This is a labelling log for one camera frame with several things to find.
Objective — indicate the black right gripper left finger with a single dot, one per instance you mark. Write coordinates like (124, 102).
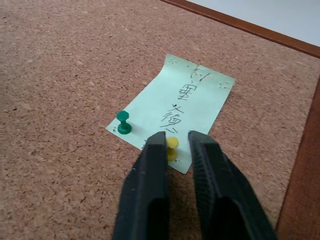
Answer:
(143, 195)

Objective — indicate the green pushpin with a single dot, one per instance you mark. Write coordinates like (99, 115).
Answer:
(123, 123)

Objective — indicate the yellow pushpin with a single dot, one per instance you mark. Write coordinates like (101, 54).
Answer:
(172, 148)

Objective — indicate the cork board with wooden frame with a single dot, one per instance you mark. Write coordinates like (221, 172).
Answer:
(62, 100)

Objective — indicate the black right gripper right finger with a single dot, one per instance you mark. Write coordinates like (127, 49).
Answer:
(225, 195)

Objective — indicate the green paper note with writing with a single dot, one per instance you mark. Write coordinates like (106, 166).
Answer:
(175, 100)

